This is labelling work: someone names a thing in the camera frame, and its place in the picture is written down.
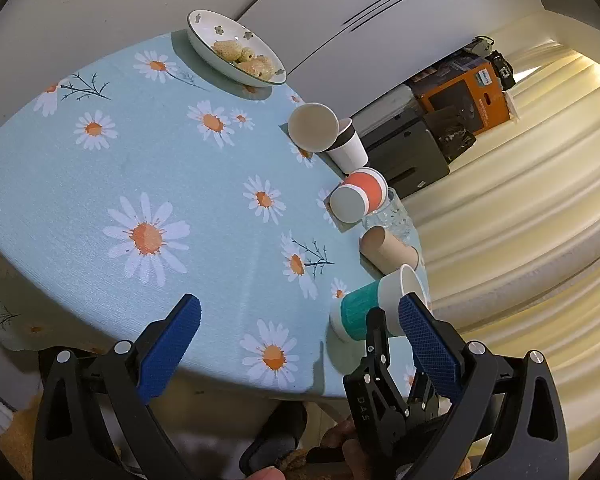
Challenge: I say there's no clear glass cup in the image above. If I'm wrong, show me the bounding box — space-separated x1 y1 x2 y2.
362 187 413 241

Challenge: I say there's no brown kraft paper cup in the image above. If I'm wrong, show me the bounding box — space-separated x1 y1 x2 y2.
360 225 421 268

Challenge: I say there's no white bowl with green rim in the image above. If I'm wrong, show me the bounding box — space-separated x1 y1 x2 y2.
186 9 287 86

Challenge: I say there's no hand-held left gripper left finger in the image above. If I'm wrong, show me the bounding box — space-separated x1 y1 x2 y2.
32 294 202 480

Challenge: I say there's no cream curtain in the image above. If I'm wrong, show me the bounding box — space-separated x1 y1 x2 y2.
395 10 600 461

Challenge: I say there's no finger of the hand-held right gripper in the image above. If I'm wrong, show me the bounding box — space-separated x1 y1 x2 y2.
342 306 453 462

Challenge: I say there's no blue daisy print tablecloth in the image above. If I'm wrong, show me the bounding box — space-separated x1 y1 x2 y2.
0 32 431 402

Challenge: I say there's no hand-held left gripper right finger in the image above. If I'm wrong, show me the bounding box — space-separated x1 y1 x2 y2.
397 292 571 480

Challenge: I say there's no orange paper cup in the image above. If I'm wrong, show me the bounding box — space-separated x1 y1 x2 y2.
329 167 388 224

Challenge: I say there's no orange fuzzy rug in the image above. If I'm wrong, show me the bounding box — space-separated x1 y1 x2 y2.
0 407 43 480

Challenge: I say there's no dark bag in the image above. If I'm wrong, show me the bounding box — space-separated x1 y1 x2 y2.
424 108 478 163

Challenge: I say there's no cream paper cup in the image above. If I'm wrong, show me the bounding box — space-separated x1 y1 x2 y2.
287 103 340 153

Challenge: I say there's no white cabinet with black lines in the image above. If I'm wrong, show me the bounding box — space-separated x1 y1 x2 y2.
237 0 548 128

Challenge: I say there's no black case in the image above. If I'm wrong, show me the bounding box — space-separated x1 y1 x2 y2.
354 110 451 198

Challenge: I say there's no teal paper cup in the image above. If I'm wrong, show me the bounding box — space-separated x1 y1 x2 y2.
329 263 433 343

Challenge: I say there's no person's right hand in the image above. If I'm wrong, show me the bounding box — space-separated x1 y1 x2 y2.
250 417 381 480

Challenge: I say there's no orange cardboard box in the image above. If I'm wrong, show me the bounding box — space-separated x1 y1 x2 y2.
407 54 512 136

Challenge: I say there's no white cup with dark band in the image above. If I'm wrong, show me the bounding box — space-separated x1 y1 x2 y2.
325 118 370 172

